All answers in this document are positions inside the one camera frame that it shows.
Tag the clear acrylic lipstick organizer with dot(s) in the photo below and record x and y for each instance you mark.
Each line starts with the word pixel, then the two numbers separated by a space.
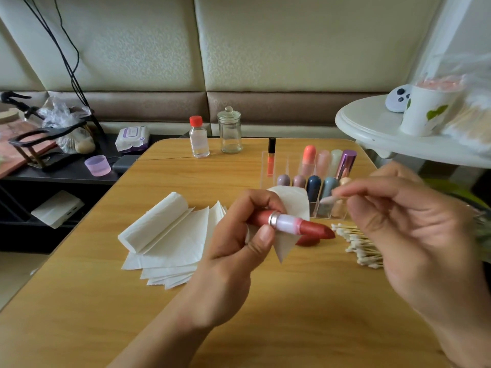
pixel 313 187

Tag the stack of white tissues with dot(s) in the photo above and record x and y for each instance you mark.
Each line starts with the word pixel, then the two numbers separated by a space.
pixel 173 249

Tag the white panda figure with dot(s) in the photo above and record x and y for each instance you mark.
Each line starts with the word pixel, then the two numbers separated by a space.
pixel 398 99

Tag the black clip tool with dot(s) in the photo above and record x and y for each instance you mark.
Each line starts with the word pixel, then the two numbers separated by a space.
pixel 15 99

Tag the pile of cotton swabs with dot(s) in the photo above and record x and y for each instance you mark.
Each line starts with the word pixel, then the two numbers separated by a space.
pixel 360 245

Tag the beige padded backrest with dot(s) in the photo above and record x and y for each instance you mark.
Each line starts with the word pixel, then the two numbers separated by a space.
pixel 307 42

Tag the clear bottle red cap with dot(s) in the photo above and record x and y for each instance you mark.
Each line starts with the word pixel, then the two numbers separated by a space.
pixel 199 140

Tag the crumpled clear plastic bag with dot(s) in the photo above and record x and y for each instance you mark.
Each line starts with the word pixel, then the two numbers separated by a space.
pixel 57 111

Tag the wet wipes pack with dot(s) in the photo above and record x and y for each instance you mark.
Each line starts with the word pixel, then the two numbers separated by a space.
pixel 132 138

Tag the white mug green leaf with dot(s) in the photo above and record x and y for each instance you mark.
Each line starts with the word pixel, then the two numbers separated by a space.
pixel 422 115

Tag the white power bank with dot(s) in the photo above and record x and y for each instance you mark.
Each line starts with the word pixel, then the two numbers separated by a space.
pixel 57 209

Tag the pink tray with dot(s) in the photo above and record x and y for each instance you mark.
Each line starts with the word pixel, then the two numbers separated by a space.
pixel 11 153

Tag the yellow-green bin with bag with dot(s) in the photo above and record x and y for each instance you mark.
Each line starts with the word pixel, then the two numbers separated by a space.
pixel 476 197

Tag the person's left hand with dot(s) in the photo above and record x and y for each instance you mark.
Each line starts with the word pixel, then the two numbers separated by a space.
pixel 226 272

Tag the thin wooden cotton swab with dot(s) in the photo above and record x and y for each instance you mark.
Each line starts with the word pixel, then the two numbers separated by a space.
pixel 326 201

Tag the jar with wooden lid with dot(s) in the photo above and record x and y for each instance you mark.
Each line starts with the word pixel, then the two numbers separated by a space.
pixel 8 115

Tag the small purple plastic cup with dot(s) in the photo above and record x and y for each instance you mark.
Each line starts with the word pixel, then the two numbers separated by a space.
pixel 97 166

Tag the black low shelf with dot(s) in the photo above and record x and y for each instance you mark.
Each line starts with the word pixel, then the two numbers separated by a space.
pixel 69 176

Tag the glass jar with lid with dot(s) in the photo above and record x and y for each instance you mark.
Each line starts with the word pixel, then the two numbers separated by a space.
pixel 229 134

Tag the person's right forearm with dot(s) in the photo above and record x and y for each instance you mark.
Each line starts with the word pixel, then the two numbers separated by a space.
pixel 476 345

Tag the red lipstick pink tube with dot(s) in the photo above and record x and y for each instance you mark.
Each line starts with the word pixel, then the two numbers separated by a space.
pixel 288 223

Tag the dark red lipstick cap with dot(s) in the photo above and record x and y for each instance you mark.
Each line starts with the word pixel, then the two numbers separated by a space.
pixel 308 241

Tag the white tissue sheet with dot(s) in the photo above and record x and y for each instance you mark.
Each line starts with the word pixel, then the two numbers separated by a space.
pixel 295 203

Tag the person's right hand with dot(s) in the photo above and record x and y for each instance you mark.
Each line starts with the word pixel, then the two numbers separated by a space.
pixel 429 256

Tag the white round side table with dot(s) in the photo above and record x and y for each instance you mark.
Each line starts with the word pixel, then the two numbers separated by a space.
pixel 368 122

